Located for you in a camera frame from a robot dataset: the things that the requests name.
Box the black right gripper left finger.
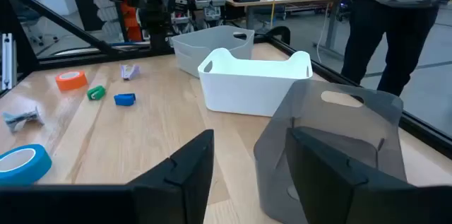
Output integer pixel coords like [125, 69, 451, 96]
[127, 129, 215, 224]

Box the light grey plastic bin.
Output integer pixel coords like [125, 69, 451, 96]
[170, 25, 255, 78]

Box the blue mini stapler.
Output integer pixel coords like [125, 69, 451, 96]
[113, 93, 137, 107]

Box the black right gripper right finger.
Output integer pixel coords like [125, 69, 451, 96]
[282, 127, 421, 224]

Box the dark translucent plastic bin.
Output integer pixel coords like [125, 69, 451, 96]
[253, 78, 408, 224]

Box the silver aluminium extrusion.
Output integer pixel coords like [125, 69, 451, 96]
[1, 33, 15, 90]

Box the white plastic bin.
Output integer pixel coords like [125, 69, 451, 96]
[197, 47, 314, 117]

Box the grey office chair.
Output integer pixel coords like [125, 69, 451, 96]
[17, 4, 59, 47]

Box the orange tape roll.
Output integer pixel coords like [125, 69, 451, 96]
[55, 70, 88, 92]

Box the wooden background desk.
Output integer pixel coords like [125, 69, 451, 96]
[225, 0, 354, 51]

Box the person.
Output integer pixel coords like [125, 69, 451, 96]
[340, 0, 452, 97]

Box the blue tape roll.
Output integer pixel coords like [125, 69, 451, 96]
[0, 143, 53, 187]

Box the green mini stapler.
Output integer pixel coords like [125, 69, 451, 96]
[86, 85, 107, 101]

